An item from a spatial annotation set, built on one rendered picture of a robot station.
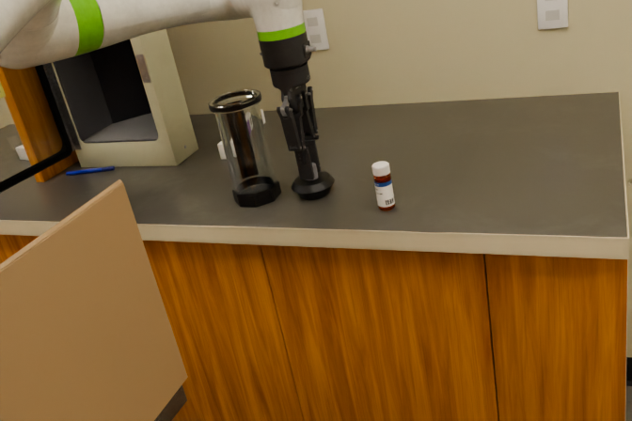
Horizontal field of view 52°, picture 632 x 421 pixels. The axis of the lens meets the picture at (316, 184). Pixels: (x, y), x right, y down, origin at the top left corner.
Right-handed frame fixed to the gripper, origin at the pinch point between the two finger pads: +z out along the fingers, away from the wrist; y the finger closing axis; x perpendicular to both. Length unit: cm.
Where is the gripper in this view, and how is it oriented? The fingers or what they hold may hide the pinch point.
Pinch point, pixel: (308, 160)
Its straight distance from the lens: 134.7
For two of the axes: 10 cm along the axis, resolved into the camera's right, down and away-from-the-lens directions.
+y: 3.6, -4.4, 8.2
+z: 1.8, 9.0, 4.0
